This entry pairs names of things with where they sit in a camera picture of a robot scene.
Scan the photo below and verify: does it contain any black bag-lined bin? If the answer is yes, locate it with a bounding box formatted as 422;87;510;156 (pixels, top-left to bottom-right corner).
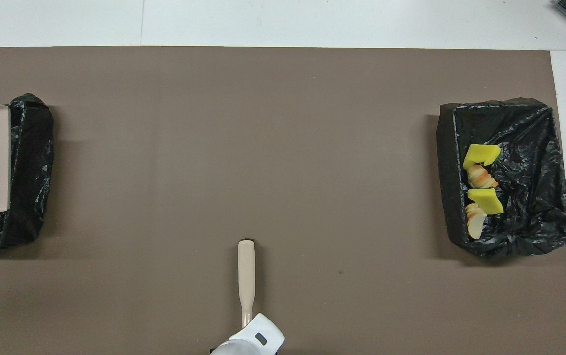
436;97;566;259
0;93;55;249

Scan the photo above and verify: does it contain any beige hand brush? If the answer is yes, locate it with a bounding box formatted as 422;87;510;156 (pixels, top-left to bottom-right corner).
237;239;257;329

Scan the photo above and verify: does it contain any notched yellow sponge piece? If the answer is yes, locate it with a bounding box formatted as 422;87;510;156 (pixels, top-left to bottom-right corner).
462;144;502;171

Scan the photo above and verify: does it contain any brown table mat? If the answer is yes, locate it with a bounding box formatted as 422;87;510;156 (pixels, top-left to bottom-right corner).
0;47;566;355

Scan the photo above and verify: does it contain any yellow sponge with green side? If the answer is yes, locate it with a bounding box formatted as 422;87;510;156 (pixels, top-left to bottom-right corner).
467;188;504;215

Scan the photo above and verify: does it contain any striped toy croissant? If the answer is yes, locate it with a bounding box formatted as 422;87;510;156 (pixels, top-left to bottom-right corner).
464;202;488;240
467;164;500;190

